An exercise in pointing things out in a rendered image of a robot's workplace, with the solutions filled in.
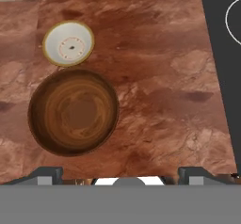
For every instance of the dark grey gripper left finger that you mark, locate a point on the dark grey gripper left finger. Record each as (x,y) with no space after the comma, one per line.
(47,175)

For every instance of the black hob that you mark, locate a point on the black hob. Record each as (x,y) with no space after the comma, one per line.
(223,61)

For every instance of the small white gold-rimmed bowl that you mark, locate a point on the small white gold-rimmed bowl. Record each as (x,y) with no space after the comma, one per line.
(68,43)

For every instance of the large brown wooden bowl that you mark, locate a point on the large brown wooden bowl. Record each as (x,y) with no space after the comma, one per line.
(74,111)

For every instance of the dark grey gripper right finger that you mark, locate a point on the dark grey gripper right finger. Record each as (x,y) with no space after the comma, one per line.
(194,175)

